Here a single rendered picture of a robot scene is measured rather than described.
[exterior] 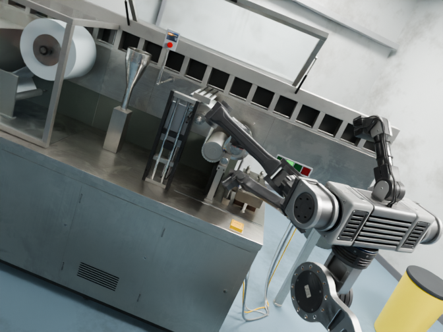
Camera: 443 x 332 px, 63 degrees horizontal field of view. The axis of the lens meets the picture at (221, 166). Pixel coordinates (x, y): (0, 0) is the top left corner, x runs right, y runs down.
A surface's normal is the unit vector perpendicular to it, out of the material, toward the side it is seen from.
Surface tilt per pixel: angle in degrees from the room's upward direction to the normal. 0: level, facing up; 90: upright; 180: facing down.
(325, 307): 90
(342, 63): 90
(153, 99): 90
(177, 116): 90
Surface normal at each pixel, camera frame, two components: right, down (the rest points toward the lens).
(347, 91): 0.33, 0.46
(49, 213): -0.14, 0.31
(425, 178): -0.87, -0.18
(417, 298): -0.66, 0.08
